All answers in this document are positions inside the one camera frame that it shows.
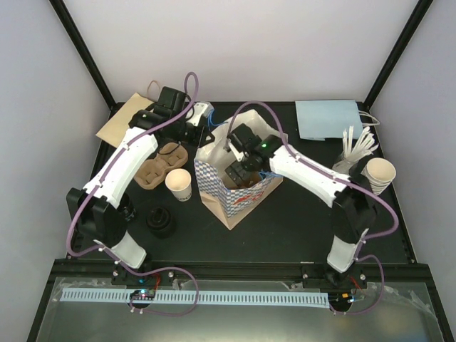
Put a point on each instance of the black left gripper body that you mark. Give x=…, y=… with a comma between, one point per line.
x=193, y=140

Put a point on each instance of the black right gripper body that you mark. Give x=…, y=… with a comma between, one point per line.
x=242, y=172

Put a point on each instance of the blue checkered paper bag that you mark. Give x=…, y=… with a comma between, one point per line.
x=229, y=205

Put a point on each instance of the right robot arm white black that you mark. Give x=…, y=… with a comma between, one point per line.
x=352, y=211

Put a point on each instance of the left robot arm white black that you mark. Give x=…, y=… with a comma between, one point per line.
x=94, y=209

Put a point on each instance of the white paper coffee cup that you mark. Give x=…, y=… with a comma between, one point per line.
x=179, y=181

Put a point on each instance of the brown cardboard cup carrier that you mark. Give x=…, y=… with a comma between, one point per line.
x=154, y=171

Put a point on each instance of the brown kraft paper bag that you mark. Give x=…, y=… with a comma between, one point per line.
x=114, y=130

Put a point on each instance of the stack of black lids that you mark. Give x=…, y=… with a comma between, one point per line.
x=161, y=222

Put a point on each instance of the light blue paper bag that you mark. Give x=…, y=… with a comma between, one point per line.
x=321, y=119

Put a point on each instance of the single black lid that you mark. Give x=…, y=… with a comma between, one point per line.
x=126, y=208

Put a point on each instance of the stack of paper cups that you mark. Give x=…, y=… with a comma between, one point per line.
x=380, y=173

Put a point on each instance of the small electronics board left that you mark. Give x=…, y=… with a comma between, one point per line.
x=142, y=295

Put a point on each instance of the small electronics board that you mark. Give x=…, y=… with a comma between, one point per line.
x=345, y=298
x=142, y=295

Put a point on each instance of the small electronics board right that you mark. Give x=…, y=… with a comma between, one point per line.
x=345, y=298

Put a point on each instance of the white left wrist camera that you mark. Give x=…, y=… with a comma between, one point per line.
x=199, y=113

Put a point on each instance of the light blue slotted cable duct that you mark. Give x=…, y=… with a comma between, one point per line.
x=227, y=298

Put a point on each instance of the left black frame post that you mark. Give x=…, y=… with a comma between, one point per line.
x=80, y=45

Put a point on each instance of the black frame post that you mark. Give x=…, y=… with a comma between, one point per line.
x=399, y=47
x=80, y=45

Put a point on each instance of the right black frame post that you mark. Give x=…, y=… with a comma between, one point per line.
x=399, y=47

